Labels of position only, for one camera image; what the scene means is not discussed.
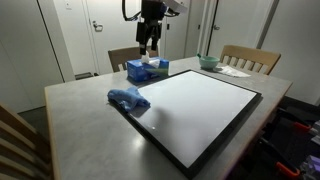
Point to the dark wooden chair near camera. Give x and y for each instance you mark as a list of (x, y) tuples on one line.
[(24, 153)]

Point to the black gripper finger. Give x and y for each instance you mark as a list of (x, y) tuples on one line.
[(154, 45), (143, 48)]

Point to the wall light switch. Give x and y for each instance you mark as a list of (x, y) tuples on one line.
[(68, 5)]

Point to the green bowl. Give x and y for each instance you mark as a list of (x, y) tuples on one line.
[(208, 62)]

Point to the blue microfiber cloth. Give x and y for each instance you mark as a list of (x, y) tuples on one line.
[(128, 99)]

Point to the blue tissue box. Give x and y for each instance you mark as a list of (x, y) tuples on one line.
[(139, 70)]

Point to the black framed whiteboard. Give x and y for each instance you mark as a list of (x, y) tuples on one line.
[(189, 116)]

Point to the orange handled clamp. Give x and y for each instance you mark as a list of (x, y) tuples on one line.
[(284, 166)]

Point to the silver door handle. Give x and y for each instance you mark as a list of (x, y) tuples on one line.
[(97, 27)]

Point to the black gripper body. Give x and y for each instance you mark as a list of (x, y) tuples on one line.
[(150, 28)]

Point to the light wooden chair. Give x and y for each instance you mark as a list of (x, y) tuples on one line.
[(253, 59)]

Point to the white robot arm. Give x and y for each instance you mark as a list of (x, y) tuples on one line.
[(169, 8)]

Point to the brown wooden chair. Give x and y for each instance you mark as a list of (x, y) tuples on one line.
[(119, 57)]

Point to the red handled clamp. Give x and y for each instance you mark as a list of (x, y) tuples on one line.
[(297, 122)]

